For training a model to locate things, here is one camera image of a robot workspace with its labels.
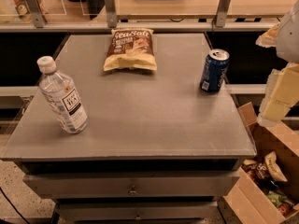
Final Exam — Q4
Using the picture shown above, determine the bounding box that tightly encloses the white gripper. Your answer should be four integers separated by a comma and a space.
255, 0, 299, 127

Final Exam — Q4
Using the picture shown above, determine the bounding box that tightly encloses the blue pepsi can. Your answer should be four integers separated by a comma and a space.
200, 49, 230, 92

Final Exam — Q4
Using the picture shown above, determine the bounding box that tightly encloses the brown snack bag in box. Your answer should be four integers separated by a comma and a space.
242, 160, 270, 182

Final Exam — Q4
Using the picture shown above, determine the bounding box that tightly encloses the cream snack bag in box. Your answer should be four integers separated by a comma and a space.
264, 151, 287, 182

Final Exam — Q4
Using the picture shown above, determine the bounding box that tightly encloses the green snack bag in box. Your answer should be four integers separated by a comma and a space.
266, 190, 287, 207

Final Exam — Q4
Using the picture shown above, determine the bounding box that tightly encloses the brown sea salt chip bag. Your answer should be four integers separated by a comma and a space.
103, 28, 157, 71

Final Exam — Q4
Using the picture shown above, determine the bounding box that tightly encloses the cardboard box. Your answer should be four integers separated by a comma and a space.
224, 103, 299, 224

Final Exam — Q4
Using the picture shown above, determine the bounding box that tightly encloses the grey drawer cabinet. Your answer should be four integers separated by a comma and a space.
1, 34, 256, 224

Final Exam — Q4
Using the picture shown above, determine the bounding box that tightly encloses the upper grey drawer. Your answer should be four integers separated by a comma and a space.
23, 171, 239, 199

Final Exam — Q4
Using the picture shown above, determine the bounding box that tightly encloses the grey drawer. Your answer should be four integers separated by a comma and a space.
55, 202, 218, 221
23, 171, 239, 199

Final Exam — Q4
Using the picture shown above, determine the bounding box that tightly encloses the clear tea bottle white cap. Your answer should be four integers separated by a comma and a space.
36, 56, 88, 133

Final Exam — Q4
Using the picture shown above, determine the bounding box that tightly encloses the lower grey drawer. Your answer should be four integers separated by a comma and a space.
55, 202, 218, 221

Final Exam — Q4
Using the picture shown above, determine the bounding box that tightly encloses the colourful poster behind glass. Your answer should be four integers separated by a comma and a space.
0, 0, 47, 23

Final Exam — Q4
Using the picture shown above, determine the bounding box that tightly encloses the right metal bracket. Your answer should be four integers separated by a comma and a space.
214, 0, 231, 27

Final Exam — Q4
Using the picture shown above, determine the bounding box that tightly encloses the metal bracket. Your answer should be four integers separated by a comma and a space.
214, 0, 231, 27
25, 0, 46, 28
104, 0, 118, 28

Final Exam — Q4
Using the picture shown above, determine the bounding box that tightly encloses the middle metal bracket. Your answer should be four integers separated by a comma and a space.
104, 0, 118, 28

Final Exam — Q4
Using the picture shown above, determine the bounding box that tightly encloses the left metal bracket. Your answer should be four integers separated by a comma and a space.
25, 0, 46, 28

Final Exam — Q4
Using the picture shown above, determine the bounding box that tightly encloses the black floor cable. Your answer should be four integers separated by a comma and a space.
0, 187, 32, 224

